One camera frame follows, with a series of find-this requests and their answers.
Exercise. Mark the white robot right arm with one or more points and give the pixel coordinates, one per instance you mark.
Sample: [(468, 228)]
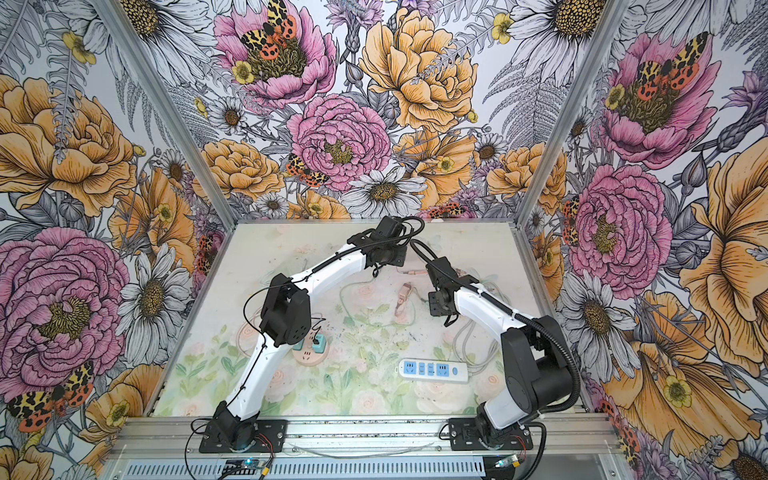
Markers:
[(539, 372)]

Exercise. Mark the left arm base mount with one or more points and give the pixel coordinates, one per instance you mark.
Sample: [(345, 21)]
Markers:
[(257, 436)]

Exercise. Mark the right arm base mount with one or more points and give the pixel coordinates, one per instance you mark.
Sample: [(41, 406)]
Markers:
[(475, 434)]

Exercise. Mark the round pink power socket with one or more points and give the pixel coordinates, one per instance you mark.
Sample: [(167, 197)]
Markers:
[(307, 356)]

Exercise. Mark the white blue power strip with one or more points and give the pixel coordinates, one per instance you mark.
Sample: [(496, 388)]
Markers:
[(433, 371)]

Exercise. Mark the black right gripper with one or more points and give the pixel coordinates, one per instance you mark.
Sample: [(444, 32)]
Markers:
[(433, 307)]

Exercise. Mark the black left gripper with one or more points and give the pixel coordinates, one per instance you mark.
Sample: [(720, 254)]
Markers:
[(399, 260)]

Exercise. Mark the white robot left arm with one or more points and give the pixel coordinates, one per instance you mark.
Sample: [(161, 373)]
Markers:
[(286, 319)]

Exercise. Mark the aluminium front rail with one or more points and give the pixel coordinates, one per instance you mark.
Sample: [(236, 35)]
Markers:
[(564, 446)]

